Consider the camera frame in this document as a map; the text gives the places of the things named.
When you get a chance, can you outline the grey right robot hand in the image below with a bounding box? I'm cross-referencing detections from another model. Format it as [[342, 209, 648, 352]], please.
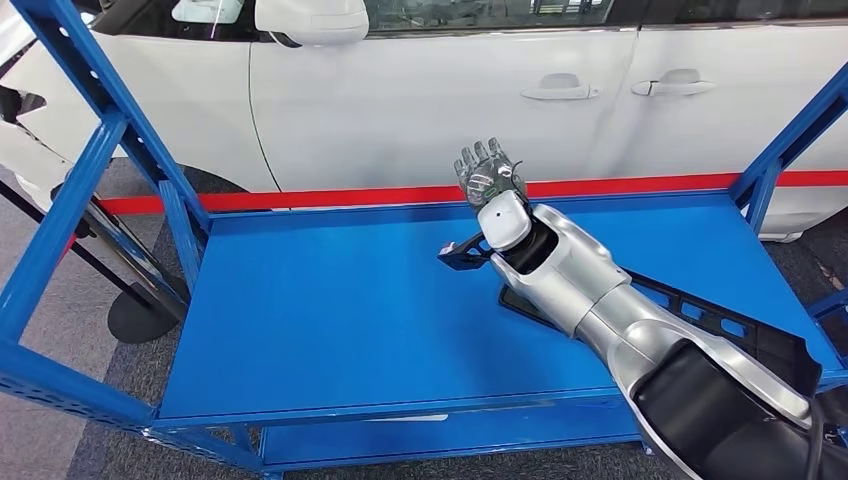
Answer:
[[452, 137, 531, 213]]

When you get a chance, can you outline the long black plastic part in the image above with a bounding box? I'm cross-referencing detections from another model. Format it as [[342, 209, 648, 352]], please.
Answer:
[[498, 268, 823, 399]]

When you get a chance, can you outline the blue metal shelf rack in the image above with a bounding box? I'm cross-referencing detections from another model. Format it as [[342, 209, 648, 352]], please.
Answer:
[[804, 288, 848, 393], [0, 0, 848, 480]]

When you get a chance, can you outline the white car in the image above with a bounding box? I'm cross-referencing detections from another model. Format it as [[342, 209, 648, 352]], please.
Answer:
[[0, 0, 848, 243]]

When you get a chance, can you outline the red barrier belt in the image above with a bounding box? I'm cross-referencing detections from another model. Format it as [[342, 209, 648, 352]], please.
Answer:
[[99, 170, 848, 215]]

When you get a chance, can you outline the white plastic crate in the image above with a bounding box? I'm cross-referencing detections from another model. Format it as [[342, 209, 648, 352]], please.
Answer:
[[360, 413, 450, 423]]

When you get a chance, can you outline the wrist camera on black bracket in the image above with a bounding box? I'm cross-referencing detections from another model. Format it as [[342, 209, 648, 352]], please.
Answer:
[[437, 231, 495, 272]]

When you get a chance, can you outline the chrome stanchion post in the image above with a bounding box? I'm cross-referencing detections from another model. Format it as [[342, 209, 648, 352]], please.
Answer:
[[51, 182, 192, 323]]

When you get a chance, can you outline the thin black cable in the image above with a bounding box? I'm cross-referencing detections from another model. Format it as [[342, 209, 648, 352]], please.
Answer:
[[802, 394, 831, 480]]

